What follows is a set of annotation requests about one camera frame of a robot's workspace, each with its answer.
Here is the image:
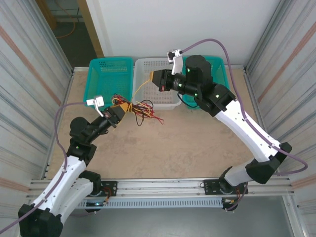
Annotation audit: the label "aluminium frame post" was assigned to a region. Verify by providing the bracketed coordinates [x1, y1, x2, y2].
[0, 0, 75, 75]
[245, 0, 316, 72]

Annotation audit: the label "grey slotted cable duct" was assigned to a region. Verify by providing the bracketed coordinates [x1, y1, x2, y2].
[74, 198, 226, 210]

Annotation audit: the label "wooden board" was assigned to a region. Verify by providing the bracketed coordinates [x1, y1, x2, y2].
[35, 0, 58, 30]

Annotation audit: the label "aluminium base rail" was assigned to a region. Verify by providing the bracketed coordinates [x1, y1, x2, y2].
[26, 176, 296, 198]

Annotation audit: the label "red orange base wires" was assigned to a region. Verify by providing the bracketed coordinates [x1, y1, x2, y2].
[222, 187, 247, 205]
[102, 187, 117, 205]

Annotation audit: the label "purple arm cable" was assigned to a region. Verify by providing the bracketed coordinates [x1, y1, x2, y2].
[0, 101, 87, 233]
[181, 38, 309, 213]

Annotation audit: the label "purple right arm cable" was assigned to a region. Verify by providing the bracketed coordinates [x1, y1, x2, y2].
[181, 38, 309, 213]

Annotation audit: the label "wooden door frame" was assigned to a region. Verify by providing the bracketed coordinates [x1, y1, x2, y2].
[77, 0, 105, 58]

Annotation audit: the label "white plastic basket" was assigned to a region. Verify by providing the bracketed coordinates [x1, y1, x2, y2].
[132, 58, 182, 111]

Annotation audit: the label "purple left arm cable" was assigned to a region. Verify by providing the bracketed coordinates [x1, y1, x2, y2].
[0, 101, 87, 233]

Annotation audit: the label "teal plastic basket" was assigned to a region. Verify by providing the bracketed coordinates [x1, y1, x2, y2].
[85, 58, 134, 108]
[180, 56, 232, 110]

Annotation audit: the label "orange floor cable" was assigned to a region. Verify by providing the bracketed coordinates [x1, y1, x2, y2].
[56, 7, 83, 39]

